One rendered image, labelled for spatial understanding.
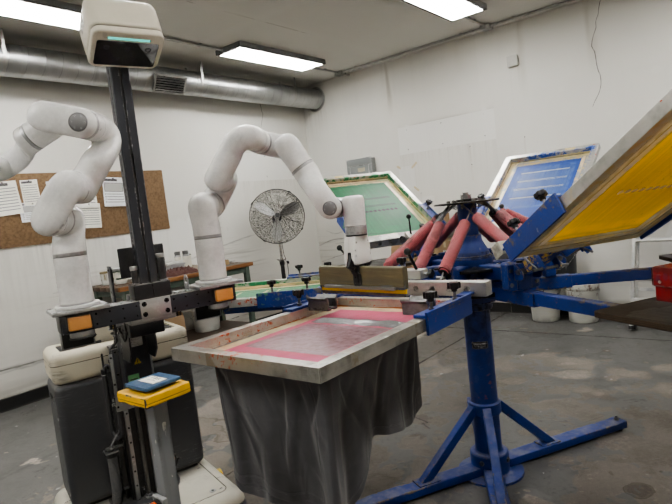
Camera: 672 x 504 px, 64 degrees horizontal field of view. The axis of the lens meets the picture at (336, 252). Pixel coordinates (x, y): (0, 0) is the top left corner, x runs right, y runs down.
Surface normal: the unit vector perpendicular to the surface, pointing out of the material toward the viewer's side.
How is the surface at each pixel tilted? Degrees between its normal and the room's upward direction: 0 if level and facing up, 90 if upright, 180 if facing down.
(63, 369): 90
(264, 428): 92
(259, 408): 93
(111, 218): 90
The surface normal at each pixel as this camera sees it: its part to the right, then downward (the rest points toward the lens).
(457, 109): -0.62, 0.14
